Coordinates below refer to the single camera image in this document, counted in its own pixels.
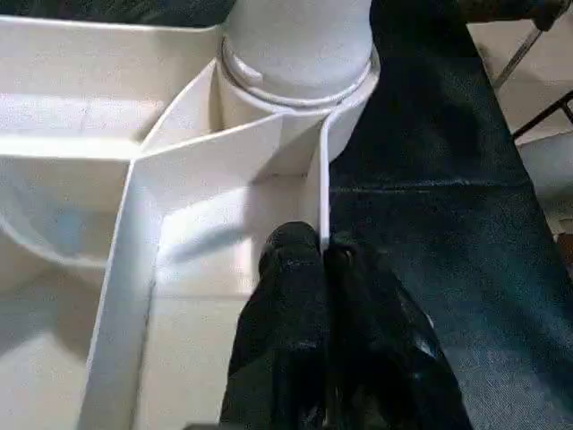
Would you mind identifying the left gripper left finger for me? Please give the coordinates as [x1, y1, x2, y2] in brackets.
[218, 221, 332, 430]

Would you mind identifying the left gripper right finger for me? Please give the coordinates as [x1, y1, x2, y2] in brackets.
[321, 230, 467, 430]

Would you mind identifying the dark cushioned folding stool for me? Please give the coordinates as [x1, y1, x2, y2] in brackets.
[463, 0, 573, 141]

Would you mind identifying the white plastic table leg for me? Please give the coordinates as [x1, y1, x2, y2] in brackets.
[220, 0, 376, 108]

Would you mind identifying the white plastic table top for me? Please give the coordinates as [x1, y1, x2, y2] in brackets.
[0, 13, 382, 430]

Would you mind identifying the black work mat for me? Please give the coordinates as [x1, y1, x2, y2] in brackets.
[0, 0, 573, 430]

